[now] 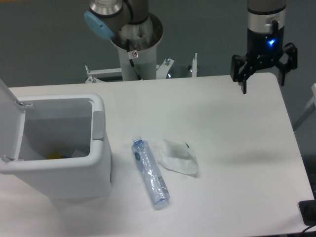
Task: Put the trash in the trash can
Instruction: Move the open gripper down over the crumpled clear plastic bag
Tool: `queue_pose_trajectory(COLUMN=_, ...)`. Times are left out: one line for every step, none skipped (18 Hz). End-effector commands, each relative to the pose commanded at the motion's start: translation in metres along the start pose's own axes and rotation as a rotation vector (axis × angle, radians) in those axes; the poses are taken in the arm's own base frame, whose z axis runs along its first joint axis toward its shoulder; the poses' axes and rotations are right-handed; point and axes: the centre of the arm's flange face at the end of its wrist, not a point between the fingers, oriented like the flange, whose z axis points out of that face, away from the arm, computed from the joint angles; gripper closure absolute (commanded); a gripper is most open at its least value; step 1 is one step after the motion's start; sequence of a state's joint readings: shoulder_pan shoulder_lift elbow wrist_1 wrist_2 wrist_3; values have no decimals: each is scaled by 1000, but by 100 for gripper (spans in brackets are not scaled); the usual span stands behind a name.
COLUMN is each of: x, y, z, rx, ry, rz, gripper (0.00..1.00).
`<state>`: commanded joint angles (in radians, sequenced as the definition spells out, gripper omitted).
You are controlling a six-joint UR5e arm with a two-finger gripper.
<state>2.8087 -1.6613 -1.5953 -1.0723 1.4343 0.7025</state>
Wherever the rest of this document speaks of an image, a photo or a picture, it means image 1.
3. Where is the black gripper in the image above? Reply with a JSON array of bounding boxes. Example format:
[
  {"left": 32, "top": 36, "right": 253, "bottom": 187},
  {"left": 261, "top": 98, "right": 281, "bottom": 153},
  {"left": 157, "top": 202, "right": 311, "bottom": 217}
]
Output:
[{"left": 231, "top": 27, "right": 297, "bottom": 94}]

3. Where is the white plastic wrapper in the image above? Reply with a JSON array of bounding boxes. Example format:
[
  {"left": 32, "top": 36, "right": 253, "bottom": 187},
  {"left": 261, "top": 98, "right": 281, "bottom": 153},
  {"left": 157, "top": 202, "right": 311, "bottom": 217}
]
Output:
[{"left": 158, "top": 139, "right": 198, "bottom": 177}]

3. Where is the clear blue plastic bottle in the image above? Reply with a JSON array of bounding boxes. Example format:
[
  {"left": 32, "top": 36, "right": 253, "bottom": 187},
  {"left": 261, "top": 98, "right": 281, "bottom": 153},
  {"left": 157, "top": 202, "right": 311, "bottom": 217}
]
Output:
[{"left": 131, "top": 136, "right": 170, "bottom": 210}]

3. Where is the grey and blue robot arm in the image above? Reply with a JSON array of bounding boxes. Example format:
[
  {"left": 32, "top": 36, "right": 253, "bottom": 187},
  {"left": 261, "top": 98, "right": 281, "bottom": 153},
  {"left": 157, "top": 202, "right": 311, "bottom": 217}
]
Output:
[{"left": 84, "top": 0, "right": 298, "bottom": 93}]

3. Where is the white plastic trash can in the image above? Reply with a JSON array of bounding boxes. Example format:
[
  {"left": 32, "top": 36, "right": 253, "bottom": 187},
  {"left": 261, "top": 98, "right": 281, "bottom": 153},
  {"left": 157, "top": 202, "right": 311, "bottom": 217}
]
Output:
[{"left": 0, "top": 93, "right": 112, "bottom": 199}]

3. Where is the yellow trash item in bin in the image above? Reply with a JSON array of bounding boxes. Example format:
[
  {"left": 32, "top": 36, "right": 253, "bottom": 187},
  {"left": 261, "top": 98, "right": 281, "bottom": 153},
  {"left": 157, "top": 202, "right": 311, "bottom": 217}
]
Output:
[{"left": 46, "top": 152, "right": 62, "bottom": 159}]

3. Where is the black device at table corner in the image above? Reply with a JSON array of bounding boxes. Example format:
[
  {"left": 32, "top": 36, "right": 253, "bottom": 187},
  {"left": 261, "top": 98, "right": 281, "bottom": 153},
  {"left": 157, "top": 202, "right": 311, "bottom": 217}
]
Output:
[{"left": 298, "top": 200, "right": 316, "bottom": 226}]

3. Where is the white furniture frame at right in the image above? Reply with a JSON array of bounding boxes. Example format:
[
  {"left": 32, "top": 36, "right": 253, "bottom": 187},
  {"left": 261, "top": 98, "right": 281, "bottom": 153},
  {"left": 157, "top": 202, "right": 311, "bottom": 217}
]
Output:
[{"left": 292, "top": 83, "right": 316, "bottom": 131}]

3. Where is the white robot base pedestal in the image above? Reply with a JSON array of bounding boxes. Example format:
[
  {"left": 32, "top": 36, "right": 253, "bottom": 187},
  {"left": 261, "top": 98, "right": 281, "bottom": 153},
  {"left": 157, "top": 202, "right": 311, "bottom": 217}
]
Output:
[{"left": 111, "top": 13, "right": 163, "bottom": 68}]

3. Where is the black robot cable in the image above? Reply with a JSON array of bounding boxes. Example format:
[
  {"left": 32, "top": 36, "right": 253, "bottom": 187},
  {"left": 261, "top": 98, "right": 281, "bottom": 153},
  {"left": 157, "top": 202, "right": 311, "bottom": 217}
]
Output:
[{"left": 125, "top": 39, "right": 143, "bottom": 81}]

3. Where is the white metal mounting frame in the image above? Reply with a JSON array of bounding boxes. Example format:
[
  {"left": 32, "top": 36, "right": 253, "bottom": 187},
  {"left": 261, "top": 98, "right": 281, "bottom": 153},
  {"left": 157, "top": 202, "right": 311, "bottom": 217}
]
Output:
[{"left": 84, "top": 53, "right": 199, "bottom": 83}]

